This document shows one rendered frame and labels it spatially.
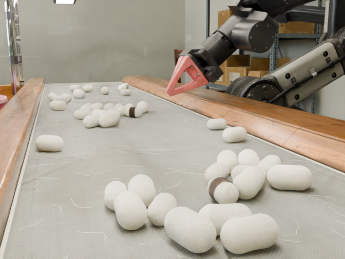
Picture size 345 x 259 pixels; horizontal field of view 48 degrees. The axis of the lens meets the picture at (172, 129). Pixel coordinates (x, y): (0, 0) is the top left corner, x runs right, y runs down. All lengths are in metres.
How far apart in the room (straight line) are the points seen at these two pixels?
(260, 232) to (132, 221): 0.08
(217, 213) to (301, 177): 0.11
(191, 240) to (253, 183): 0.10
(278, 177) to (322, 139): 0.14
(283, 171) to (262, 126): 0.23
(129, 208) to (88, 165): 0.17
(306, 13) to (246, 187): 1.37
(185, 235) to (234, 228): 0.03
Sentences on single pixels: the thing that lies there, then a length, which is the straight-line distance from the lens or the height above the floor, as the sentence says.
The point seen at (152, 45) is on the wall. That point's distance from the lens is 5.36.
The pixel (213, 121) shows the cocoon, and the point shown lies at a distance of 0.59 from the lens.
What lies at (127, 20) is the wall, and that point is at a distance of 5.27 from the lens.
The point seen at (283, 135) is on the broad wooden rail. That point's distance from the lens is 0.51.
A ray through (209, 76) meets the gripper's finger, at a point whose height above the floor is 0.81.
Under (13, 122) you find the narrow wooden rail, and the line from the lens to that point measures 0.57.
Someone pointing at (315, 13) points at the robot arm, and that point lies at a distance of 1.61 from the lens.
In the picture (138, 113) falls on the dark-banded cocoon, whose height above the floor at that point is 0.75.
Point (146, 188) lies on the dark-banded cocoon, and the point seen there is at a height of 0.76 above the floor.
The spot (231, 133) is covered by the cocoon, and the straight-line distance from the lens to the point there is 0.50.
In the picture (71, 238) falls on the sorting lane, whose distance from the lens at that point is 0.26.
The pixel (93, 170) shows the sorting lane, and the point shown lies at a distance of 0.40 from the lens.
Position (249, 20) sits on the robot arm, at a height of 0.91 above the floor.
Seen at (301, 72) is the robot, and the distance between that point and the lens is 1.02.
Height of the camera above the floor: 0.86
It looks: 11 degrees down
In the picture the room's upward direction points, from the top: straight up
